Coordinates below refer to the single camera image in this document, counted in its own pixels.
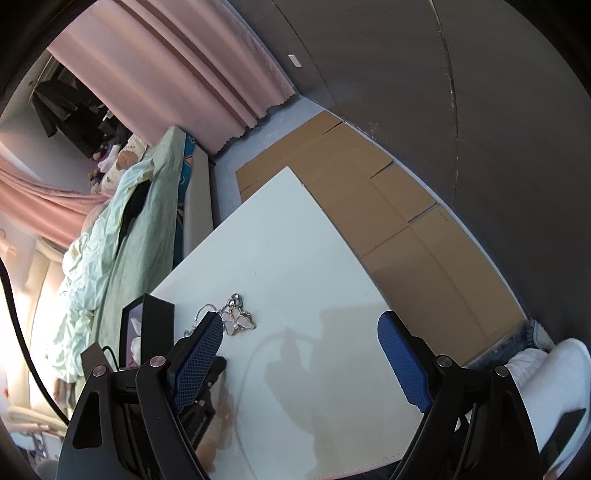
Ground black jewelry box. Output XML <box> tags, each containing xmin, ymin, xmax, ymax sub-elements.
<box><xmin>118</xmin><ymin>294</ymin><xmax>174</xmax><ymax>370</ymax></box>

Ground left hand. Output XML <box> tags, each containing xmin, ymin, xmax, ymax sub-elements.
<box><xmin>195</xmin><ymin>384</ymin><xmax>235</xmax><ymax>476</ymax></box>

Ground light green duvet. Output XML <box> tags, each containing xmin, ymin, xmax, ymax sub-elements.
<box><xmin>46</xmin><ymin>160</ymin><xmax>155</xmax><ymax>383</ymax></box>

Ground green bed sheet mattress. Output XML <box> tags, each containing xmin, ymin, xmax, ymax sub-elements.
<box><xmin>68</xmin><ymin>126</ymin><xmax>191</xmax><ymax>384</ymax></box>

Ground flattened cardboard sheet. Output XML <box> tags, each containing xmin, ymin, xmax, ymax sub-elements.
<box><xmin>236</xmin><ymin>112</ymin><xmax>525</xmax><ymax>365</ymax></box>

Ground pink side curtain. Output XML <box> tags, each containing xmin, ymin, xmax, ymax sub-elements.
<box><xmin>0</xmin><ymin>158</ymin><xmax>110</xmax><ymax>248</ymax></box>

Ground bear print pillow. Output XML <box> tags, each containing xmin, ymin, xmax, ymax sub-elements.
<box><xmin>98</xmin><ymin>134</ymin><xmax>147</xmax><ymax>195</ymax></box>

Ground hanging black clothes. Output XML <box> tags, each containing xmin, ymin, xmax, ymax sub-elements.
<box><xmin>31</xmin><ymin>79</ymin><xmax>132</xmax><ymax>158</ymax></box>

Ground dark brown wardrobe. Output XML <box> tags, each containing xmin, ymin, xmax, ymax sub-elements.
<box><xmin>221</xmin><ymin>0</ymin><xmax>591</xmax><ymax>342</ymax></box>

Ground butterfly pendant necklace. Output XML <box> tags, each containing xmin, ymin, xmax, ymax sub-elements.
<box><xmin>184</xmin><ymin>292</ymin><xmax>257</xmax><ymax>338</ymax></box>

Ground black cable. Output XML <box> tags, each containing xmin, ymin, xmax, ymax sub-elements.
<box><xmin>0</xmin><ymin>257</ymin><xmax>70</xmax><ymax>428</ymax></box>

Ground white wall switch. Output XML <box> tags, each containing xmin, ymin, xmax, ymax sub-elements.
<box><xmin>288</xmin><ymin>54</ymin><xmax>301</xmax><ymax>68</ymax></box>

